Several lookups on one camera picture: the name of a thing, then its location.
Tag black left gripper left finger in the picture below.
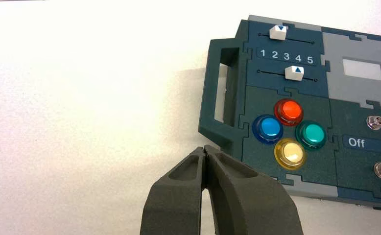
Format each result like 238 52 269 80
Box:
140 146 207 235

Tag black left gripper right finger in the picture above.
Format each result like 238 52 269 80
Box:
204 144 304 235

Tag yellow round push button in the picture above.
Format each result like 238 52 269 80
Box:
274 138 308 171

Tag blue round push button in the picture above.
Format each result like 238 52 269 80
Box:
252 114 284 145

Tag green round push button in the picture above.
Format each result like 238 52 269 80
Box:
295 120 328 151

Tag red round push button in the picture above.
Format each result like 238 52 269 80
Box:
274 98 304 127

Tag dark teal control panel board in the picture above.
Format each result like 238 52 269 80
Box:
198 14 381 212

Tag white slider knob up arrow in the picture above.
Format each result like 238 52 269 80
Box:
285 66 305 81

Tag white slider knob down arrow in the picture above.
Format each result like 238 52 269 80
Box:
269 24 288 41

